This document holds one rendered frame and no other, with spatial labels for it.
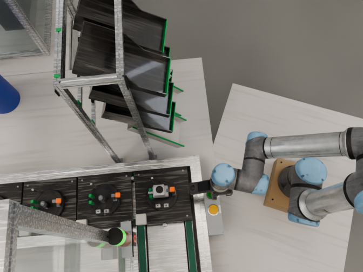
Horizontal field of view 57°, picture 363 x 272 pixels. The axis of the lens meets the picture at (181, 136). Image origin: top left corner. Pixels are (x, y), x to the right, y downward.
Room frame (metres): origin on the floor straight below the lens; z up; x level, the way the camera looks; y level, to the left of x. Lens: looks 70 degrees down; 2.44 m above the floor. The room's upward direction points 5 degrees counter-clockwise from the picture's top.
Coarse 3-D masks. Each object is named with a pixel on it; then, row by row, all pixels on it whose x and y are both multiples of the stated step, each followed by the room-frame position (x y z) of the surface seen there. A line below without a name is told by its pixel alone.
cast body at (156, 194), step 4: (152, 188) 0.28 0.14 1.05; (156, 188) 0.27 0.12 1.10; (160, 188) 0.27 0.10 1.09; (164, 188) 0.27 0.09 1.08; (148, 192) 0.27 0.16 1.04; (152, 192) 0.27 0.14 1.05; (156, 192) 0.26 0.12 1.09; (160, 192) 0.26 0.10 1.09; (164, 192) 0.26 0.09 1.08; (168, 192) 0.26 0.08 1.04; (156, 196) 0.25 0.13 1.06; (160, 196) 0.25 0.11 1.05; (164, 196) 0.25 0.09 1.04; (168, 196) 0.25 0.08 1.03
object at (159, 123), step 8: (104, 104) 0.55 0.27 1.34; (104, 112) 0.51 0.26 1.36; (112, 112) 0.51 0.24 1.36; (120, 112) 0.54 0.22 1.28; (128, 112) 0.54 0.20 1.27; (144, 112) 0.55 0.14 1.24; (120, 120) 0.50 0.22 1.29; (128, 120) 0.50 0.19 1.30; (144, 120) 0.51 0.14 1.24; (152, 120) 0.52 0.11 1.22; (160, 120) 0.52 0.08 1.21; (168, 120) 0.52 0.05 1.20; (152, 128) 0.48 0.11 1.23; (160, 128) 0.48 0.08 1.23; (168, 128) 0.49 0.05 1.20
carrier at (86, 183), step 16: (80, 176) 0.38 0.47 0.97; (96, 176) 0.38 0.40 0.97; (112, 176) 0.37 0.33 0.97; (128, 176) 0.36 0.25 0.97; (80, 192) 0.31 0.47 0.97; (96, 192) 0.30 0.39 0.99; (112, 192) 0.30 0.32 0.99; (128, 192) 0.29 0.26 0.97; (80, 208) 0.24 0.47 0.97; (96, 208) 0.23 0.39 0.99; (112, 208) 0.23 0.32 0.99; (128, 208) 0.22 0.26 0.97; (96, 224) 0.17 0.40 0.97; (112, 224) 0.16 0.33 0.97
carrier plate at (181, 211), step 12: (168, 168) 0.38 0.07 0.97; (180, 168) 0.38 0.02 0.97; (144, 180) 0.34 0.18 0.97; (180, 180) 0.33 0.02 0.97; (144, 192) 0.29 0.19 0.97; (180, 192) 0.27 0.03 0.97; (144, 204) 0.23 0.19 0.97; (180, 204) 0.22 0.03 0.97; (156, 216) 0.18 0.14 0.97; (168, 216) 0.17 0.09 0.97; (180, 216) 0.17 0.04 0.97
